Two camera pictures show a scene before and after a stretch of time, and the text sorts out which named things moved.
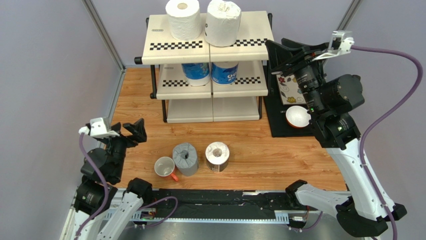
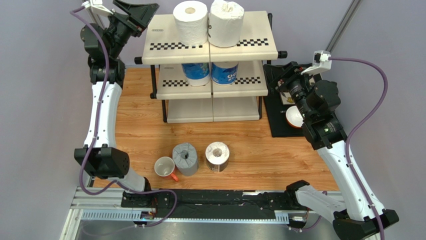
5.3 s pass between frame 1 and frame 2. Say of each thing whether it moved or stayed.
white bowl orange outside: stayed
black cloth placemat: stayed
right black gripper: moved
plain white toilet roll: moved
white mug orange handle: stayed
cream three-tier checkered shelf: stayed
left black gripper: moved
